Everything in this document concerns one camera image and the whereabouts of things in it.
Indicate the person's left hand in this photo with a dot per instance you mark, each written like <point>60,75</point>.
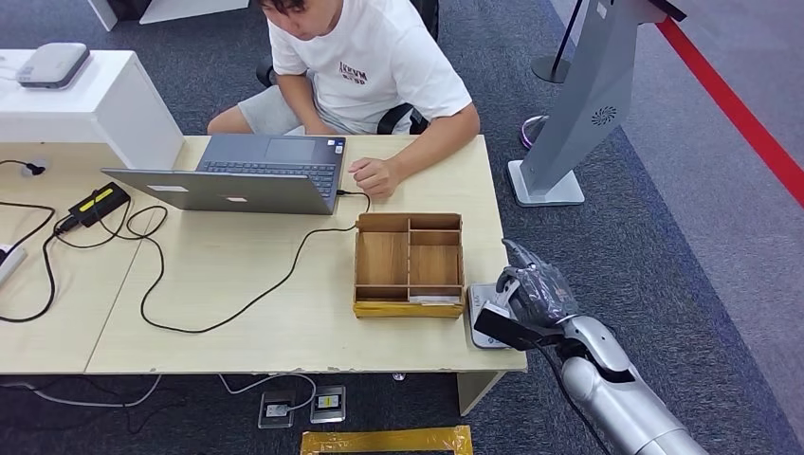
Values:
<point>377,177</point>

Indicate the person's right hand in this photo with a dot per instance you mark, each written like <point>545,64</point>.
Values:
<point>323,129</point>

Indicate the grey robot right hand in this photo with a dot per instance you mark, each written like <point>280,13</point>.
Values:
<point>540,292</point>

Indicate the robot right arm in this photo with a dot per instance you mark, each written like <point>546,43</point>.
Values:
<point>615,402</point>

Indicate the grey card reader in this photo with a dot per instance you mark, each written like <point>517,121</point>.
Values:
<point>480,295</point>

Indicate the person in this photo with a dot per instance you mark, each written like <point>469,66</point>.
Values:
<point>377,63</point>

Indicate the black office chair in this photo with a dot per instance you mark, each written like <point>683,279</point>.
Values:
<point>396,119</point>

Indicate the wooden desk organizer box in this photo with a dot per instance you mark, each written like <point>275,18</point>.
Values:
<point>383,257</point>

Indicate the light wooden desk leg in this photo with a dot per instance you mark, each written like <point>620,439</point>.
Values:
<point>474,389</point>

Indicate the grey open laptop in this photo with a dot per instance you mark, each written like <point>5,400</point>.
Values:
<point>220,191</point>

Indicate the purple round base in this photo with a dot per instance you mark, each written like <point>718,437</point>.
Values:
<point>531,132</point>

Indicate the white platform furniture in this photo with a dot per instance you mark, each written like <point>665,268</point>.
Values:
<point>188,7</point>

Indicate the grey kiosk stand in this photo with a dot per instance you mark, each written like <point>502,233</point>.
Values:
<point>584,94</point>

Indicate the black power adapter yellow label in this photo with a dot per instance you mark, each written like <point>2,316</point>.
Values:
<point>107,204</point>

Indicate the floor socket box yellow sticker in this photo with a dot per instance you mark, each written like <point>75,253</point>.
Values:
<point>327,404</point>

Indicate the metal floor socket box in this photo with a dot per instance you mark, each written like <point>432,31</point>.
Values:
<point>276,409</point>

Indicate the grey box device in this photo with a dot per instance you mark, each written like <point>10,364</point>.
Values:
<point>53,63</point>

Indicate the white power strip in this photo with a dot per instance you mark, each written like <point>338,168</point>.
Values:
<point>9,264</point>

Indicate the black stanchion post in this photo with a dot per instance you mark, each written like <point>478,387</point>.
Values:
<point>549,69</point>

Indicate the yellow tape floor frame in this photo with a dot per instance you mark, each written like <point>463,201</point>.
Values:
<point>383,438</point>

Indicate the white display pedestal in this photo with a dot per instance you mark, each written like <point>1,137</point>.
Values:
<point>94,113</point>

